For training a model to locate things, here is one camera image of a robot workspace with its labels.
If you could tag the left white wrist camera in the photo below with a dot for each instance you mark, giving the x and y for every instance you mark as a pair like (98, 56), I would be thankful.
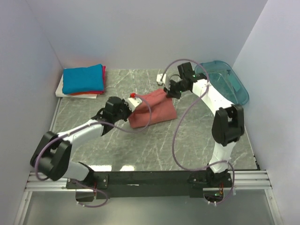
(133, 101)

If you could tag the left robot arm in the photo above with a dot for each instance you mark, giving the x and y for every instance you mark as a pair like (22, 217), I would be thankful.
(52, 155)

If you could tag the aluminium frame rail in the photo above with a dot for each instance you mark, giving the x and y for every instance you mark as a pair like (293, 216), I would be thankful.
(50, 203)

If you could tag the white board under stack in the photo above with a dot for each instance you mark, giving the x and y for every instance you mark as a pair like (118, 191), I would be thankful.
(60, 94)

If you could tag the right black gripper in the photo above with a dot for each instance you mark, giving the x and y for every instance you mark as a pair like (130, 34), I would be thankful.
(170, 93)

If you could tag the salmon pink t shirt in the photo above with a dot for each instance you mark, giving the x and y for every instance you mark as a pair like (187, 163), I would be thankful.
(162, 109)

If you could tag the teal plastic bin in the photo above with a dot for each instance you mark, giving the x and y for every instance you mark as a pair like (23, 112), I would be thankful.
(226, 82)

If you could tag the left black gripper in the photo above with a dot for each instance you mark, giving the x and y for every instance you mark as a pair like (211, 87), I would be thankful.
(129, 112)

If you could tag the folded orange t shirt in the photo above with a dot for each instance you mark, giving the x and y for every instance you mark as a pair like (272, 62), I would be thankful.
(85, 93)

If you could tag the folded blue t shirt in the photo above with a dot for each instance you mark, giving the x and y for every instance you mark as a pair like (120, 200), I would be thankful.
(82, 79)

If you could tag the folded magenta t shirt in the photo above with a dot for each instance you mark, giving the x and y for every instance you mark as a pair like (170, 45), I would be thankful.
(99, 92)

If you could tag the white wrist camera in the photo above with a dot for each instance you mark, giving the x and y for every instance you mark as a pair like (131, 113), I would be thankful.
(163, 80)
(133, 101)

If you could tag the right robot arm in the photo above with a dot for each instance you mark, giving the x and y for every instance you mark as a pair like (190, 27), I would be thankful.
(228, 124)

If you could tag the black base beam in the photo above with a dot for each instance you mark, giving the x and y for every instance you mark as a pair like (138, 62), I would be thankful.
(149, 184)

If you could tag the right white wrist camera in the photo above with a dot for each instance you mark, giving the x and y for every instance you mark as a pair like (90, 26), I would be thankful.
(163, 80)

